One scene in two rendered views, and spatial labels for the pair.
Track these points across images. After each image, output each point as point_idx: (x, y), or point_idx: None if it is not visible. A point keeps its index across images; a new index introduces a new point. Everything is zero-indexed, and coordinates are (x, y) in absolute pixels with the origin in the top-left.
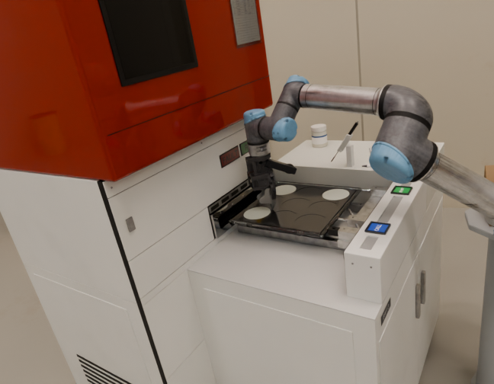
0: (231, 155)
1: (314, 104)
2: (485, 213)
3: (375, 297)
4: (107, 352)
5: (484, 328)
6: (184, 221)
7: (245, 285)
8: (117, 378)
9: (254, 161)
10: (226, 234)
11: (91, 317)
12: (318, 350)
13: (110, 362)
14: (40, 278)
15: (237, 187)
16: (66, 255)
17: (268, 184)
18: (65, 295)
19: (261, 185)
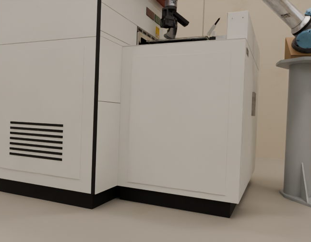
0: (151, 14)
1: None
2: (293, 22)
3: (243, 37)
4: (47, 100)
5: (288, 134)
6: (126, 17)
7: (163, 43)
8: (47, 125)
9: (167, 9)
10: None
11: (46, 69)
12: (207, 75)
13: (46, 110)
14: (7, 53)
15: (150, 34)
16: (46, 19)
17: (173, 24)
18: (28, 58)
19: (169, 23)
